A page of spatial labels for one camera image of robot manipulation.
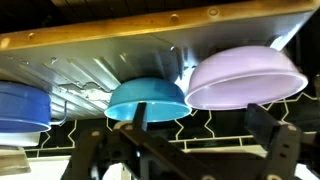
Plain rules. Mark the purple plastic bowl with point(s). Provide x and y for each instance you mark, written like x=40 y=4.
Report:
x=240 y=76

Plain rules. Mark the light blue plastic bowl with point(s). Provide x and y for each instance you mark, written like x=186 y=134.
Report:
x=146 y=96

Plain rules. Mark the dark blue plastic bowl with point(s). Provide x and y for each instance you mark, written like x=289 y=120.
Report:
x=23 y=106

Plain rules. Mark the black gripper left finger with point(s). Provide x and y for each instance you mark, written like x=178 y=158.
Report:
x=140 y=153

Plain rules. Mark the wooden serving tray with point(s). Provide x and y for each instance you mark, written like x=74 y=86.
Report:
x=13 y=160

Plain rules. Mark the silver toaster oven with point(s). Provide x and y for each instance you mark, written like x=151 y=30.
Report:
x=133 y=46

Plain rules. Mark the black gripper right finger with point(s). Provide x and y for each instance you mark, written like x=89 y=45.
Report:
x=283 y=150

